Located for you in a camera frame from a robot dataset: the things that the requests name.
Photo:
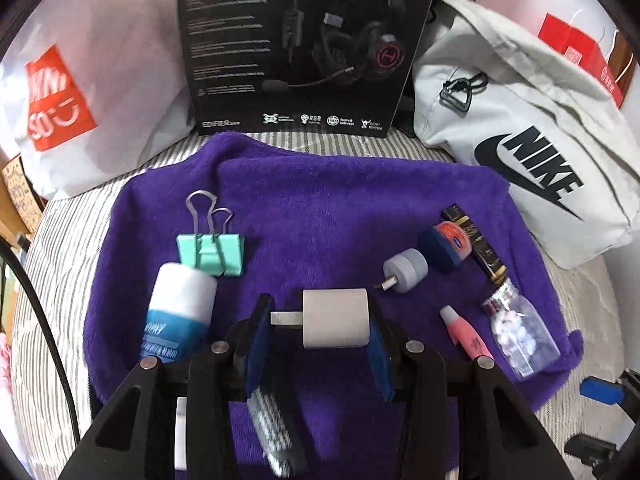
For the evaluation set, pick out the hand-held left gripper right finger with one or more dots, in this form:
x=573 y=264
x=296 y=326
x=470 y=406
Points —
x=380 y=355

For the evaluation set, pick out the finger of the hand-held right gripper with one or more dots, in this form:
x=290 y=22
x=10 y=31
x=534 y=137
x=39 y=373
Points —
x=600 y=391
x=590 y=450

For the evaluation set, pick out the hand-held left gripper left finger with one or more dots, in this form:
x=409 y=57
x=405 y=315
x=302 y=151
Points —
x=257 y=345

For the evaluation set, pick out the white charger plug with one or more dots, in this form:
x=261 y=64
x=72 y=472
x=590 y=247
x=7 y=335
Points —
x=335 y=317

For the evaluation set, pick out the pink pen-shaped earpick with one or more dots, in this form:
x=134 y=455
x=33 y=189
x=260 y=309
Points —
x=465 y=335

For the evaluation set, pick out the grey round plug-in light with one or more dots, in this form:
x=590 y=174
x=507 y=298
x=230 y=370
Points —
x=405 y=270

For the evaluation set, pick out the blue tube with white cap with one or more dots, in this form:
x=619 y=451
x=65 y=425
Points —
x=175 y=310

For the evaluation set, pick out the clear candy bottle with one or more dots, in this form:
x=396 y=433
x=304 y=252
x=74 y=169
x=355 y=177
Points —
x=522 y=335

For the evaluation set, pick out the pink lip balm jar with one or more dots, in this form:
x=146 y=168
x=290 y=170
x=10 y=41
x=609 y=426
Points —
x=445 y=247

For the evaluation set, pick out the green binder clip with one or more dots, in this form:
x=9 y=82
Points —
x=210 y=255

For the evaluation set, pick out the black gold lipstick tube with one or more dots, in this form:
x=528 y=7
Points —
x=492 y=265

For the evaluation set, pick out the purple towel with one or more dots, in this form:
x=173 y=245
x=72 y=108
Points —
x=325 y=210

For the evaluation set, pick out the black plastic buckle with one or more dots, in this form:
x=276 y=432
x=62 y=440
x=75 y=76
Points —
x=457 y=100

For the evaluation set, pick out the brown patterned box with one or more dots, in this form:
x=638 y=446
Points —
x=17 y=195

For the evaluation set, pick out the grey bag with black logo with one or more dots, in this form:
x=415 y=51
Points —
x=525 y=110

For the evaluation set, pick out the black headphone box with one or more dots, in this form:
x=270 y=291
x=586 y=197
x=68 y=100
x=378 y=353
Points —
x=300 y=35

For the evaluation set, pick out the white bag with orange logo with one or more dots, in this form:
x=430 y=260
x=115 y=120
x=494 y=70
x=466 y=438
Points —
x=125 y=60

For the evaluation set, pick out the white and red paper bag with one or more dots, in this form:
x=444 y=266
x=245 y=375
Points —
x=555 y=35

